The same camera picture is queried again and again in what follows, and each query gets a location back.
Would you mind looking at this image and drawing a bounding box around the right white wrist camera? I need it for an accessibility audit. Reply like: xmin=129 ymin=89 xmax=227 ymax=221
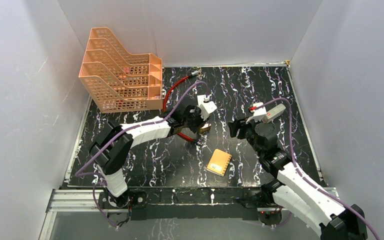
xmin=246 ymin=102 xmax=267 ymax=124

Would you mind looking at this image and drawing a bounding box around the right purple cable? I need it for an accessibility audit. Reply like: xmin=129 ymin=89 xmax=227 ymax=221
xmin=258 ymin=96 xmax=382 ymax=240

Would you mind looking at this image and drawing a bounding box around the red cable lock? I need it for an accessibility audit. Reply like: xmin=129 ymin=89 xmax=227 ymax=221
xmin=162 ymin=70 xmax=201 ymax=146

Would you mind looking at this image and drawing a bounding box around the white green small box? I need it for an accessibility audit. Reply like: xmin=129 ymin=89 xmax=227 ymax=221
xmin=197 ymin=94 xmax=211 ymax=105

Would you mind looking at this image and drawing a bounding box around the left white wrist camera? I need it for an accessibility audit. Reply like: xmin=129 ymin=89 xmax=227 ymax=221
xmin=197 ymin=101 xmax=217 ymax=121

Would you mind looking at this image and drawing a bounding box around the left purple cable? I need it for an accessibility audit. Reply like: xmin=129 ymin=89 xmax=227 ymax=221
xmin=75 ymin=80 xmax=211 ymax=229

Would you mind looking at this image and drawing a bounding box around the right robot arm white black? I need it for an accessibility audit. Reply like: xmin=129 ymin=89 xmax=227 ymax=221
xmin=227 ymin=118 xmax=368 ymax=240

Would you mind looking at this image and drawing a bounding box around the purple cable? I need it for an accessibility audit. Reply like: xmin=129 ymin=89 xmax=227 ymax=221
xmin=258 ymin=96 xmax=382 ymax=240
xmin=75 ymin=80 xmax=211 ymax=229

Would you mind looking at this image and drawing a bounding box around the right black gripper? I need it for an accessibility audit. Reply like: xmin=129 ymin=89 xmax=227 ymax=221
xmin=227 ymin=115 xmax=264 ymax=157

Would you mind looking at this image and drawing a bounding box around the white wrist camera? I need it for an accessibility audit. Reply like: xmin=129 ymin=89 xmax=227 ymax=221
xmin=246 ymin=102 xmax=267 ymax=124
xmin=197 ymin=101 xmax=217 ymax=121

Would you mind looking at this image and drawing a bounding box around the orange plastic file rack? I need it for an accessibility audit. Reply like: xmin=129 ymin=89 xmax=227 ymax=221
xmin=78 ymin=27 xmax=163 ymax=113

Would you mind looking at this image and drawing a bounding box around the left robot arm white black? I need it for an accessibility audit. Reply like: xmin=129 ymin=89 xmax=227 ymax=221
xmin=89 ymin=101 xmax=217 ymax=208

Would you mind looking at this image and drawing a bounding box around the orange spiral notebook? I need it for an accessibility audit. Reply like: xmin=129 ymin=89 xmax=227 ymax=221
xmin=206 ymin=149 xmax=232 ymax=177

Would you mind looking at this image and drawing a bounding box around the brass padlock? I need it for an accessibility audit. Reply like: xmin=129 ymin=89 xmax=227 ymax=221
xmin=198 ymin=123 xmax=211 ymax=134

